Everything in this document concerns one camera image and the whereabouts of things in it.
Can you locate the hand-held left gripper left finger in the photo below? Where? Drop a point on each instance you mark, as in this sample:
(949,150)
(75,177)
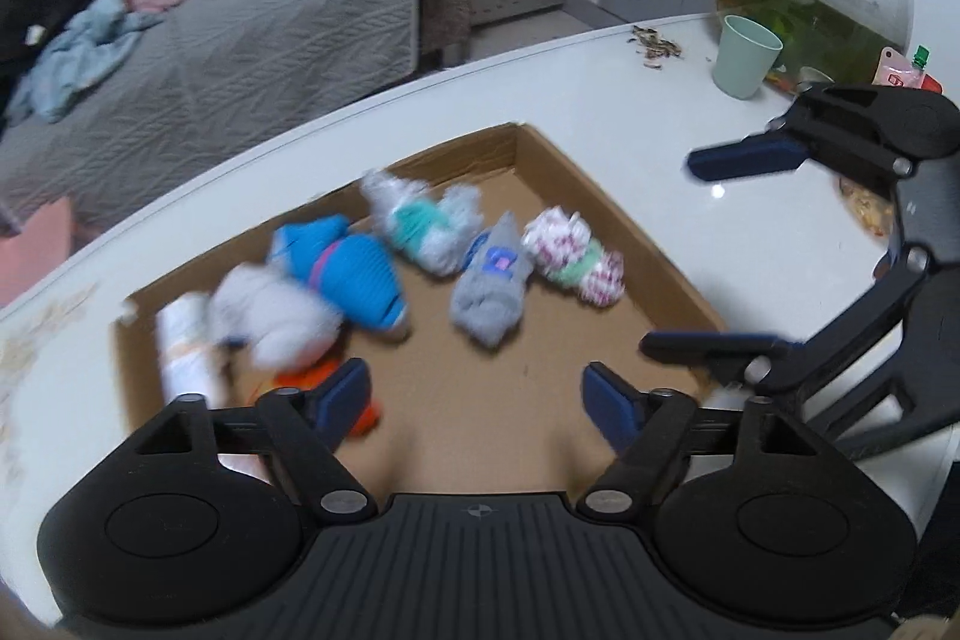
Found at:
(345,396)

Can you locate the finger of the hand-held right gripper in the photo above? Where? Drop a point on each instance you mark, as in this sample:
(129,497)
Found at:
(742,159)
(720,351)

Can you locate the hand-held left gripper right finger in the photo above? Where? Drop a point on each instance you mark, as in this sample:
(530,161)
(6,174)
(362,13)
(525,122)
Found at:
(609,411)

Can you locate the white fluffy sock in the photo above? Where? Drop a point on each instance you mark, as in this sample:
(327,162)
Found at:
(274,314)

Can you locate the cardboard box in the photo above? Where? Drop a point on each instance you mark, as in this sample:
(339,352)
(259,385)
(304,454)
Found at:
(465,400)

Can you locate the blue sock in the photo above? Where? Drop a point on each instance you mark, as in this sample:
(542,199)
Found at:
(349,272)

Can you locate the pink patterned white sock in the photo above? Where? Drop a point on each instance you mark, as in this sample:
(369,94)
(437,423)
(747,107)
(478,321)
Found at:
(570,254)

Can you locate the grey sock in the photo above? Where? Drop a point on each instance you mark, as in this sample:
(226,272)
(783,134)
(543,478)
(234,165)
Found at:
(491,287)

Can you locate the white teal sock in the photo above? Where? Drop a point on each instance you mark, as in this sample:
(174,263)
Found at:
(420,224)

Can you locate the green cup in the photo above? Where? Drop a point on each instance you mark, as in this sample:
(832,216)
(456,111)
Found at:
(742,59)

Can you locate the clear bag of snacks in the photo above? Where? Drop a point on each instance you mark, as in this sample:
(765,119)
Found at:
(866,211)

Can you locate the pile of seed shells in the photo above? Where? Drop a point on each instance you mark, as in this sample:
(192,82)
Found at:
(656,48)

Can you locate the red drink pouch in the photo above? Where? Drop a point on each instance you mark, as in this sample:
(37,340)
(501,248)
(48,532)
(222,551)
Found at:
(904,74)

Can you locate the pink stool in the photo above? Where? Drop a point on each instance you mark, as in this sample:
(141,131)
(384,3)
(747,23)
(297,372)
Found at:
(34,257)

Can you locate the grey sofa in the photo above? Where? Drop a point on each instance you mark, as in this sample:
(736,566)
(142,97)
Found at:
(262,48)

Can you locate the pile of clothes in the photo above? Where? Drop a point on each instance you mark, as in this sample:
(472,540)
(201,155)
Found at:
(75,48)

